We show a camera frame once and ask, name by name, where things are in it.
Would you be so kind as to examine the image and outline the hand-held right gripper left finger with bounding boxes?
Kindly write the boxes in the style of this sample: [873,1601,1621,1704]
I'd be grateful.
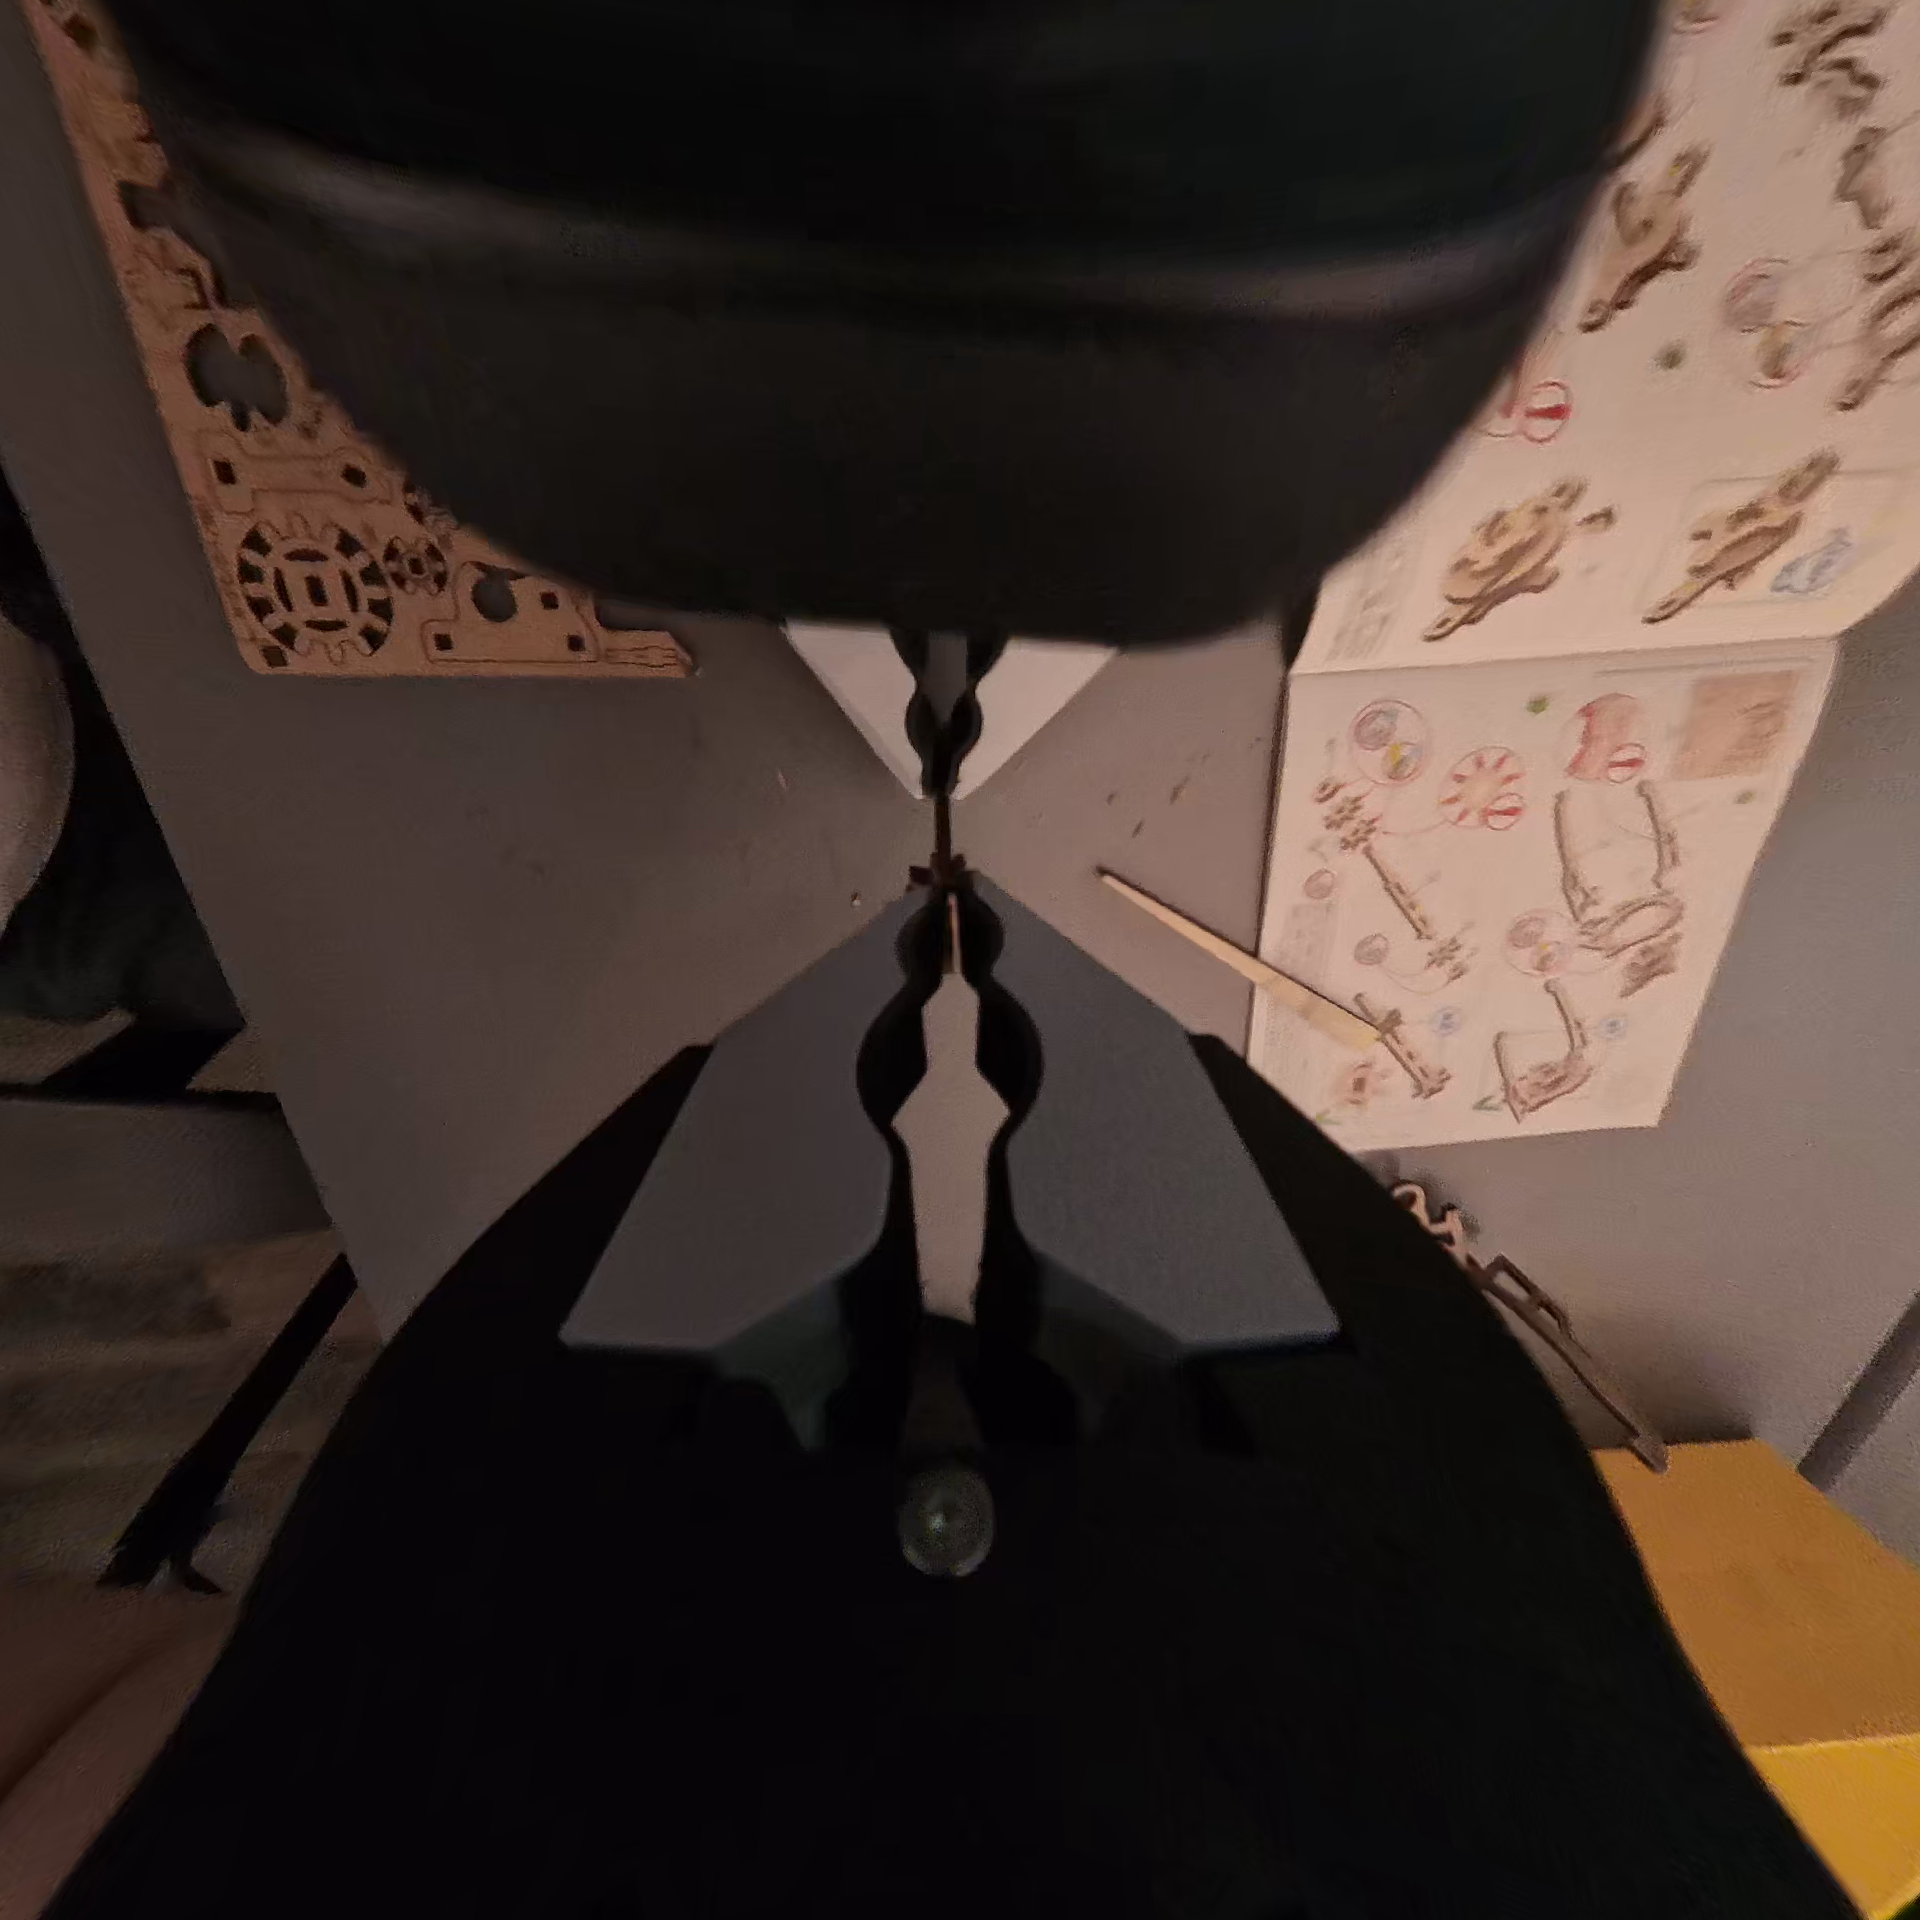
[562,889,936,1453]

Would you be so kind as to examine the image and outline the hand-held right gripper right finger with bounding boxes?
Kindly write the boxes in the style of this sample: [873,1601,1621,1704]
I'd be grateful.
[966,885,1339,1453]

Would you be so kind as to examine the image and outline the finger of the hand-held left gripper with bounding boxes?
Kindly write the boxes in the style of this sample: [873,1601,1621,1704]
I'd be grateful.
[944,645,1119,801]
[782,627,939,798]

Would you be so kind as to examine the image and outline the thin wooden axle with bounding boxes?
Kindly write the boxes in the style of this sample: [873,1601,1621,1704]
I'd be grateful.
[926,704,966,979]

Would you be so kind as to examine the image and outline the laser-cut wooden parts sheet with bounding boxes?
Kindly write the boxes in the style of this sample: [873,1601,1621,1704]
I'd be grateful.
[21,0,700,681]

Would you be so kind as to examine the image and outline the wooden model with long arms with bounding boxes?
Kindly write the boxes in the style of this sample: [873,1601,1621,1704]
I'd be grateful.
[1386,1176,1670,1473]

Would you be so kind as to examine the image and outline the pointed wooden stick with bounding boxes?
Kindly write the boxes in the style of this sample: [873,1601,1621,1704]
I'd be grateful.
[1097,871,1404,1052]

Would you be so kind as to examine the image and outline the black stand leg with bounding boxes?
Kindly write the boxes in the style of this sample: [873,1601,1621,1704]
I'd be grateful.
[96,1252,362,1596]

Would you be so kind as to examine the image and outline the open instruction booklet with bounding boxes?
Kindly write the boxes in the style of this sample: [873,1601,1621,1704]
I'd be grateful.
[1244,0,1920,1150]

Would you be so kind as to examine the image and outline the yellow plastic bin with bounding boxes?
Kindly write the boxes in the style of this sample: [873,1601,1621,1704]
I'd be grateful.
[1589,1441,1920,1920]

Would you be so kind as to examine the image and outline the person's pale trousers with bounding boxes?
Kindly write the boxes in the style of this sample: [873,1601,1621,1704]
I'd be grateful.
[0,600,77,932]

